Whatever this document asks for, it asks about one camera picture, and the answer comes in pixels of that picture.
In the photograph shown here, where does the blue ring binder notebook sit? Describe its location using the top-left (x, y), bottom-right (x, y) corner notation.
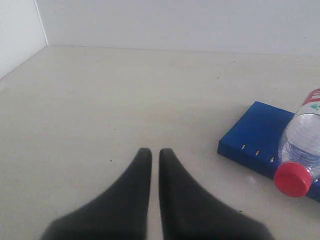
top-left (217, 101), bottom-right (320, 201)

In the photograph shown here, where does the clear water bottle red cap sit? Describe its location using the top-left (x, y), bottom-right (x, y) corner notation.
top-left (273, 89), bottom-right (320, 198)

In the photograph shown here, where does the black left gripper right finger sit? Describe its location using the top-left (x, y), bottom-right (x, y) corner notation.
top-left (158, 148), bottom-right (274, 240)

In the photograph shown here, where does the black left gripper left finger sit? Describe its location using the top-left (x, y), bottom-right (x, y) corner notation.
top-left (41, 148), bottom-right (152, 240)

